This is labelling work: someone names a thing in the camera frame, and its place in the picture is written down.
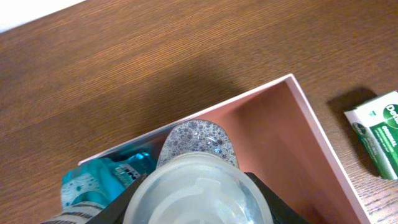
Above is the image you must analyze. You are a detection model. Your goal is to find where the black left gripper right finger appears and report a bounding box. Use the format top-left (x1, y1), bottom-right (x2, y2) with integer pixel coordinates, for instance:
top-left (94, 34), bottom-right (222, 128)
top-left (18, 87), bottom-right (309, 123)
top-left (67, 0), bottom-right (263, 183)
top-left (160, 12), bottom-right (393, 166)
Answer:
top-left (246, 172), bottom-right (309, 224)

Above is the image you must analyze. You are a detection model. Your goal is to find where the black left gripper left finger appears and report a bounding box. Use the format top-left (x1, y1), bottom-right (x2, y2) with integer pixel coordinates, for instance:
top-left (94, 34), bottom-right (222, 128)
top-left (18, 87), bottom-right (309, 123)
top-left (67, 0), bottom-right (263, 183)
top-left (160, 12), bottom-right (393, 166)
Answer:
top-left (86, 174), bottom-right (147, 224)

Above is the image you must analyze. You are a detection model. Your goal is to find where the green soap box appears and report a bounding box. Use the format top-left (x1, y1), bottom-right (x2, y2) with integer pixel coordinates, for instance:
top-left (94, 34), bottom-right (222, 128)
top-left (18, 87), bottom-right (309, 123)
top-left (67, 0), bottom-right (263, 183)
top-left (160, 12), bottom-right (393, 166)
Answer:
top-left (344, 91), bottom-right (397, 180)

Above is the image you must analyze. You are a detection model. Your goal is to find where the teal mouthwash bottle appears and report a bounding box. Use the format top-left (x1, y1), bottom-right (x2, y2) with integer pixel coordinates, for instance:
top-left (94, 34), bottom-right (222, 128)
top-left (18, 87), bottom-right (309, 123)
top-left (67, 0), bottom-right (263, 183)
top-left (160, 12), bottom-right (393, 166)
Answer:
top-left (43, 152), bottom-right (156, 224)

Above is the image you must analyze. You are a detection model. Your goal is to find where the white cardboard box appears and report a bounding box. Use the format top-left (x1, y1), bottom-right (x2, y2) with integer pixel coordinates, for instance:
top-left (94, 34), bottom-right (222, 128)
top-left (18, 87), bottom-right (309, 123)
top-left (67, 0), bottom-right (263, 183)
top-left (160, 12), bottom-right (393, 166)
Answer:
top-left (77, 73), bottom-right (374, 224)

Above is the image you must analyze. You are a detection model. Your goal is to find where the clear purple liquid bottle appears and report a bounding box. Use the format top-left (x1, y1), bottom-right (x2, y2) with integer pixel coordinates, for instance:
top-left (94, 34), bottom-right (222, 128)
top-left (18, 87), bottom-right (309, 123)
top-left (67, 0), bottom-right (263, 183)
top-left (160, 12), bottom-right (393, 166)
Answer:
top-left (123, 119), bottom-right (273, 224)

